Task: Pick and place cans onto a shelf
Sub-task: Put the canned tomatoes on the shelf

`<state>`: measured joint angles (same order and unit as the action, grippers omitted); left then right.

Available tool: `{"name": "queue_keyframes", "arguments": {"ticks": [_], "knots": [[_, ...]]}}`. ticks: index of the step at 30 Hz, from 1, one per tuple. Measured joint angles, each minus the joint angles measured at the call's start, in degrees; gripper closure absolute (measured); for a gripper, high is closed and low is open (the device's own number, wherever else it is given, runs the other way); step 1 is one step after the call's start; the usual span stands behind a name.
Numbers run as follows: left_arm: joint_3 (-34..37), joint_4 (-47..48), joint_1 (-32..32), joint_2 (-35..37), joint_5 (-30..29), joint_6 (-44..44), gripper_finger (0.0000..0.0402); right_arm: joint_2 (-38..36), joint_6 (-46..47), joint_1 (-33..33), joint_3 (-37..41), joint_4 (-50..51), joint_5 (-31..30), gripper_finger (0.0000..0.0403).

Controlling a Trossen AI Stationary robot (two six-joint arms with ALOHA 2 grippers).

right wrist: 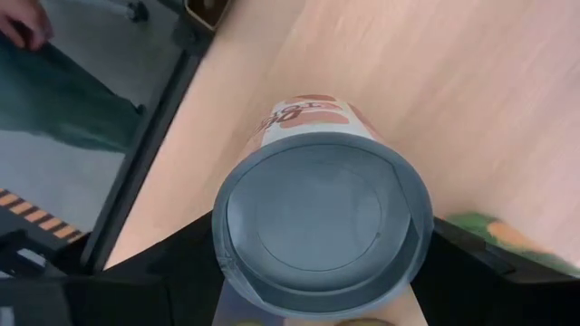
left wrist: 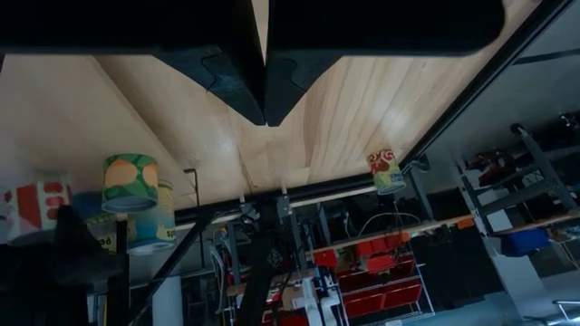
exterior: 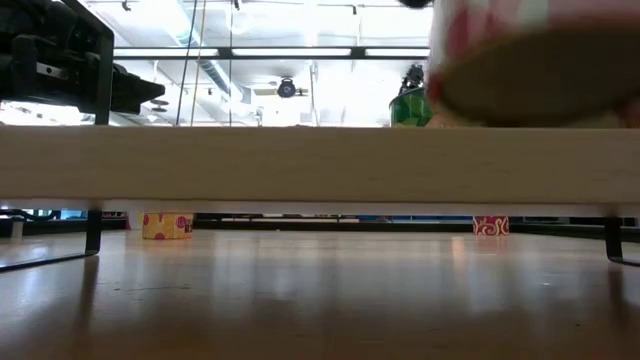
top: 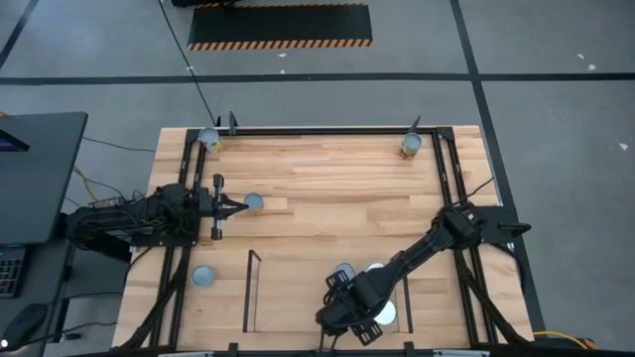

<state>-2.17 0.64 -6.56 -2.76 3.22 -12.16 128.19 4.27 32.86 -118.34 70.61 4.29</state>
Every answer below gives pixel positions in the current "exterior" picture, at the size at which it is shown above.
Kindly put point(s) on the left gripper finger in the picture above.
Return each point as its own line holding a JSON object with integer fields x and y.
{"x": 135, "y": 90}

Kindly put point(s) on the yellow pink-dotted can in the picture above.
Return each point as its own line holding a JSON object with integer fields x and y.
{"x": 165, "y": 227}

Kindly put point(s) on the green can orange fruit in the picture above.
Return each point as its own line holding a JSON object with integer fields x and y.
{"x": 407, "y": 107}

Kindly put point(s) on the red white swirl can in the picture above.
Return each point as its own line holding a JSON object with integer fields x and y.
{"x": 491, "y": 226}
{"x": 540, "y": 75}

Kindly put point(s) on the round black hanging device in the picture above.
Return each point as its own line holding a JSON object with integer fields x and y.
{"x": 286, "y": 88}

